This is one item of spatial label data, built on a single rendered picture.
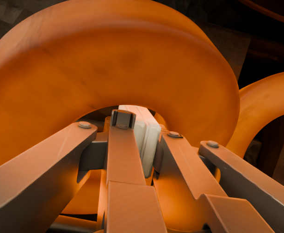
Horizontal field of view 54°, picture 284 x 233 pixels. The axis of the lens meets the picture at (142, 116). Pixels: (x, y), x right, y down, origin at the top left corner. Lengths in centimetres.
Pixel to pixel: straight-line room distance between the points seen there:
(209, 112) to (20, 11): 20
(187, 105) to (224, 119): 3
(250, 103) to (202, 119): 7
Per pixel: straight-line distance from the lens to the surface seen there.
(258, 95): 24
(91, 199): 20
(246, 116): 23
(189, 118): 16
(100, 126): 25
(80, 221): 20
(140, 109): 17
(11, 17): 29
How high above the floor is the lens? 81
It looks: 8 degrees down
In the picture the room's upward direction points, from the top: 15 degrees clockwise
